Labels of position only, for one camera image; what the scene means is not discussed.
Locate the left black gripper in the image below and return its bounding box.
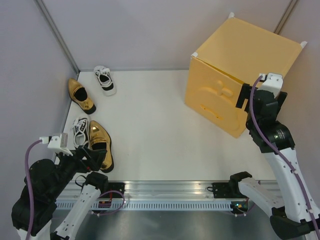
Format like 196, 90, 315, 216
47, 143, 108, 199

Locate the white black sneaker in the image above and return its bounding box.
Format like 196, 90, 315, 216
71, 115, 90, 149
93, 65, 117, 96

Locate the yellow cabinet door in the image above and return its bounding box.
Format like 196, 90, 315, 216
184, 56, 247, 138

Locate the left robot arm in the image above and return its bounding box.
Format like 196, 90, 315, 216
11, 146, 109, 240

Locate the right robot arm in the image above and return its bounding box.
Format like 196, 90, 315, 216
228, 83, 320, 240

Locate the near gold loafer shoe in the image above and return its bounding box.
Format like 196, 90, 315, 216
89, 120, 114, 173

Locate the gold loafer shoe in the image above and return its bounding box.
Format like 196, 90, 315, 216
89, 120, 114, 173
68, 78, 97, 115

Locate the yellow plastic shoe cabinet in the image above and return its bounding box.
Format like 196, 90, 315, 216
184, 11, 307, 139

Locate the far gold loafer shoe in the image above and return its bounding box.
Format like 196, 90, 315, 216
68, 78, 97, 115

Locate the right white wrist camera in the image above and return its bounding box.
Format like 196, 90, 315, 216
258, 72, 283, 98

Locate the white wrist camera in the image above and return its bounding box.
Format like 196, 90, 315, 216
258, 72, 283, 98
39, 132, 73, 156

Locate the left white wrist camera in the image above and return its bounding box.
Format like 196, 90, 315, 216
39, 132, 73, 156

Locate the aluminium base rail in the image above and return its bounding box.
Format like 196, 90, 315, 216
56, 180, 283, 203

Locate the white slotted cable duct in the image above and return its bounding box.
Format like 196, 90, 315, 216
54, 201, 232, 211

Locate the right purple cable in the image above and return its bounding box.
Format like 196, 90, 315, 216
249, 76, 320, 235

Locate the purple cable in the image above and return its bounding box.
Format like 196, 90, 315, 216
249, 76, 320, 235
24, 139, 43, 237

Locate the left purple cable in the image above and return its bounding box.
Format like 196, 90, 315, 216
24, 139, 43, 237

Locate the right aluminium corner post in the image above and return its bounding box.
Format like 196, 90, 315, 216
273, 0, 300, 35

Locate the aluminium corner post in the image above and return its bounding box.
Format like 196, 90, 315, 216
273, 0, 300, 35
33, 0, 81, 76

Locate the left aluminium corner post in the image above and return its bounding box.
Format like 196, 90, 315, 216
33, 0, 81, 76

